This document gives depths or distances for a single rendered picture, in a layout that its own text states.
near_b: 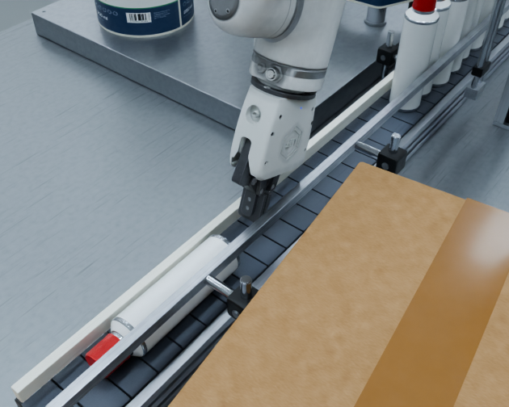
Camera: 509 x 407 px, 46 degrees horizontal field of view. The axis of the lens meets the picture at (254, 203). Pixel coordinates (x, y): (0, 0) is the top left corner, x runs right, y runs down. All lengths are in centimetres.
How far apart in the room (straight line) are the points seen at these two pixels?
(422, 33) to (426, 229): 53
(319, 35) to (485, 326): 34
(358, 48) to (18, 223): 69
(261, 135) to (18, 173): 50
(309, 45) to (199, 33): 63
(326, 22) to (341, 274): 30
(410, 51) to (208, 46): 41
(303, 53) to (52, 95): 66
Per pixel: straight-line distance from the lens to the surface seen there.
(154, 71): 114
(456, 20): 106
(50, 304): 82
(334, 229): 47
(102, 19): 129
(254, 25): 59
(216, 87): 107
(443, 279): 45
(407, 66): 99
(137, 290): 70
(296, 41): 63
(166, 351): 69
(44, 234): 91
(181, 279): 68
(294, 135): 69
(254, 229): 68
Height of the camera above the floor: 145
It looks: 43 degrees down
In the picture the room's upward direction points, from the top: straight up
